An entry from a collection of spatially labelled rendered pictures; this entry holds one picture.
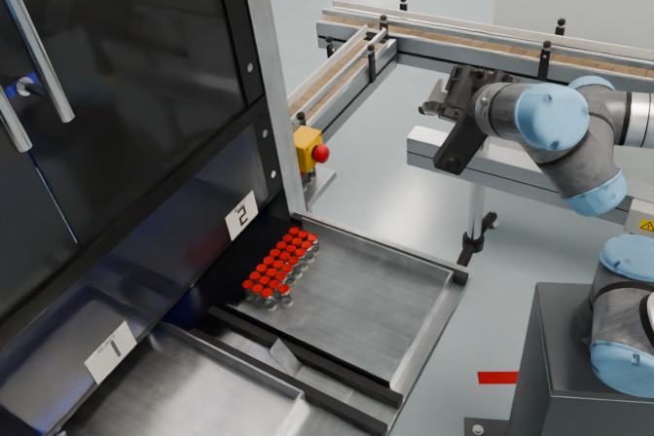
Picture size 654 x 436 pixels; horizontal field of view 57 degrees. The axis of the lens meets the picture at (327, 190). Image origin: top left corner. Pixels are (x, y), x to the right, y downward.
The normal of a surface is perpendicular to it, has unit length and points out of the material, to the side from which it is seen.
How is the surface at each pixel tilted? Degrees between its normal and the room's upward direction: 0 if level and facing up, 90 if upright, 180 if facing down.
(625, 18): 90
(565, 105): 63
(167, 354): 0
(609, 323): 52
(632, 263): 8
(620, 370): 96
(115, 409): 0
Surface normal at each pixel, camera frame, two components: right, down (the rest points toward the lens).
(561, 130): 0.23, 0.20
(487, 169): -0.52, 0.60
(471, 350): -0.10, -0.75
